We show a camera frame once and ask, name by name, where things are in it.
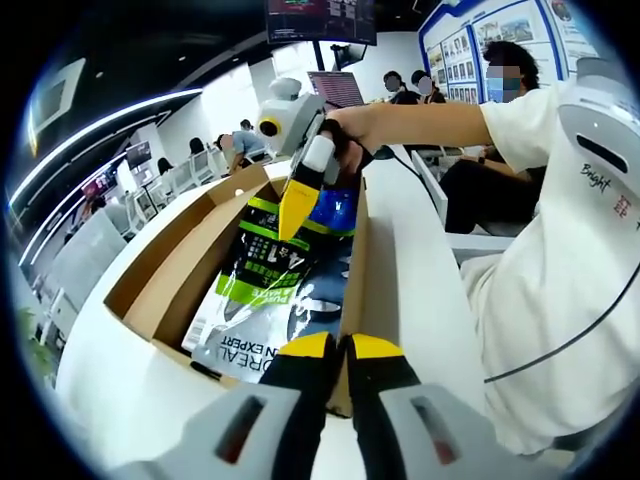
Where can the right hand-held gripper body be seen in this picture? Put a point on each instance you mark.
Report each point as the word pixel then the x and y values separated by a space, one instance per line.
pixel 295 120

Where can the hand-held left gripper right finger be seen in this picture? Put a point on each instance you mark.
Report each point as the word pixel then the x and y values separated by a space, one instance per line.
pixel 430 430

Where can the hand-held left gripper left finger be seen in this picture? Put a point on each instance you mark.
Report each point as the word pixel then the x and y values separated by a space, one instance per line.
pixel 250 435

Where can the green black soft pouch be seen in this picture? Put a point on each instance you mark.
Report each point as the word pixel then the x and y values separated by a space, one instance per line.
pixel 260 295

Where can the brown cardboard shoe box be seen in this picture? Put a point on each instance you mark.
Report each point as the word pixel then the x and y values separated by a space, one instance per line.
pixel 160 280

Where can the person's right hand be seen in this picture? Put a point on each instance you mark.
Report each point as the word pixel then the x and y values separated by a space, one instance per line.
pixel 350 145

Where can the desk monitor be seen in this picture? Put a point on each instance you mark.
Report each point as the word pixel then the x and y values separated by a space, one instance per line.
pixel 337 89

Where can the large hanging screen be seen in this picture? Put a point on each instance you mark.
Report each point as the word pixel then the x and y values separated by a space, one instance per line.
pixel 320 20

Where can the operator in white shirt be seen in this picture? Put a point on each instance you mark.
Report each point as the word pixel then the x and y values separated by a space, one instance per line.
pixel 540 300

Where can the white ceiling air vent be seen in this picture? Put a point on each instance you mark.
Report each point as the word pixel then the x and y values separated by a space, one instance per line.
pixel 52 97

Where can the white grey chest device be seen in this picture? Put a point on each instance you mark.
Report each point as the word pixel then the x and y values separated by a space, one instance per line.
pixel 600 135

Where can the blue white wall poster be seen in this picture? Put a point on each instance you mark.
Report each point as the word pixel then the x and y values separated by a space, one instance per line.
pixel 455 55

